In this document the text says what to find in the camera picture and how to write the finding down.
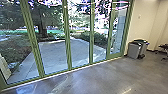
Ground green framed glass door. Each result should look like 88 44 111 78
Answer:
0 0 134 92

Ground light grey trash bin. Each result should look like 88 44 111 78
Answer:
127 41 142 60

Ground dark trash bin blue trim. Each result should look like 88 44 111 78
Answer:
133 38 150 60

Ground trimmed green hedge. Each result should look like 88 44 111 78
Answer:
79 30 108 47

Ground grey stone block pillar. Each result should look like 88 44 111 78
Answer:
116 8 128 54

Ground large tree trunk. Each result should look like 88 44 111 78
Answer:
34 0 51 38

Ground low green ground shrubs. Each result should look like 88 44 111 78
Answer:
0 34 38 68

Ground black table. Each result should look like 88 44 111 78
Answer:
157 43 168 62

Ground green door with lever handle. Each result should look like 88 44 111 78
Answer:
105 1 127 60

